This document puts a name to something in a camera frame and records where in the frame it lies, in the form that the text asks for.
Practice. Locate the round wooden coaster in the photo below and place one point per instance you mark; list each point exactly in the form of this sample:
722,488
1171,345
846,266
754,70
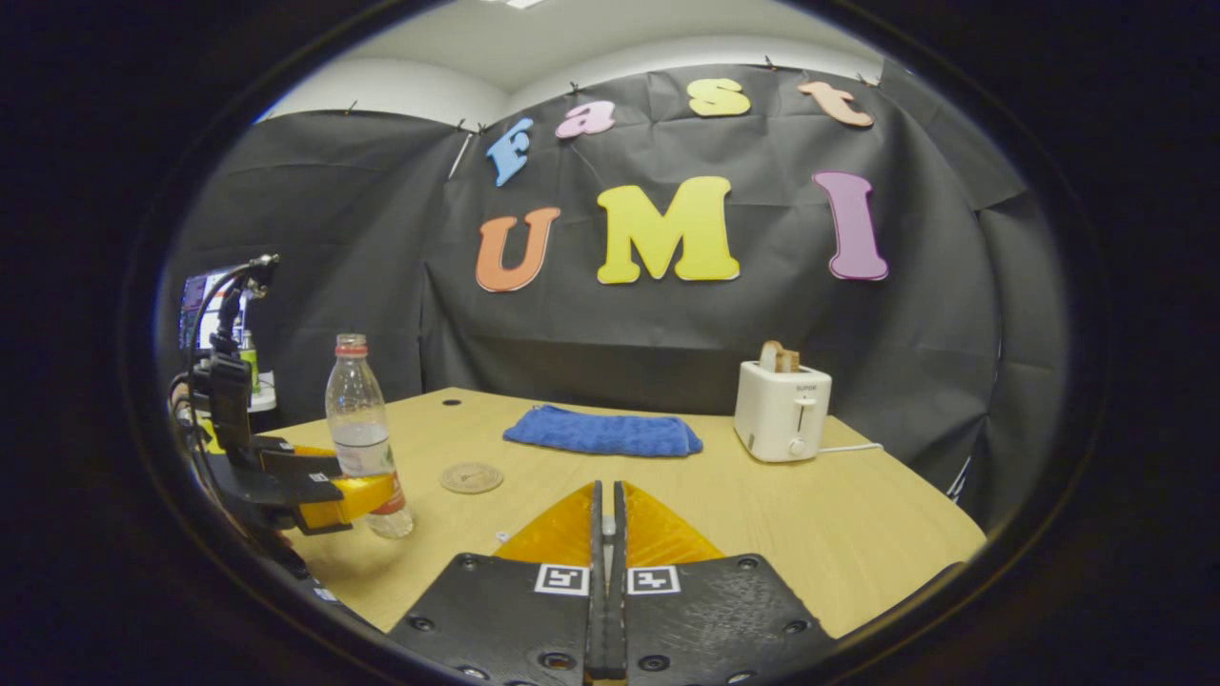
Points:
472,477

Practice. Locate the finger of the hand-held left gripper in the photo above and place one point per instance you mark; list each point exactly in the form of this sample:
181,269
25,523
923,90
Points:
305,491
286,444

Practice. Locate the green bottle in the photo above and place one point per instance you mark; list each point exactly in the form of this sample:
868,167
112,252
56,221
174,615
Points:
251,367

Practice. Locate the computer monitor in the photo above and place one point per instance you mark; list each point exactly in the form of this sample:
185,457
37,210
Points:
202,305

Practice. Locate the clear plastic water bottle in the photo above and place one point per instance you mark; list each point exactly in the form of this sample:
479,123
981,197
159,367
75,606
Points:
362,429

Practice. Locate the white side table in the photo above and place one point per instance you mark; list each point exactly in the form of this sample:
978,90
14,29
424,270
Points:
264,395

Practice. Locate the ceiling light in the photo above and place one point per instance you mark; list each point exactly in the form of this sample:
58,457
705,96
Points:
515,4

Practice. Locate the blue towel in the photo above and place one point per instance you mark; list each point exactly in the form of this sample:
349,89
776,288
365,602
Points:
605,433

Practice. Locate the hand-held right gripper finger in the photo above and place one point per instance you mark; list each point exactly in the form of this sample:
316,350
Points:
596,619
618,619

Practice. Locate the white toaster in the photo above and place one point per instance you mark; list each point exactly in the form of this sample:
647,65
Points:
782,414

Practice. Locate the bread slice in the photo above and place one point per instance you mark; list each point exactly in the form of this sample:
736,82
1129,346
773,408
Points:
780,357

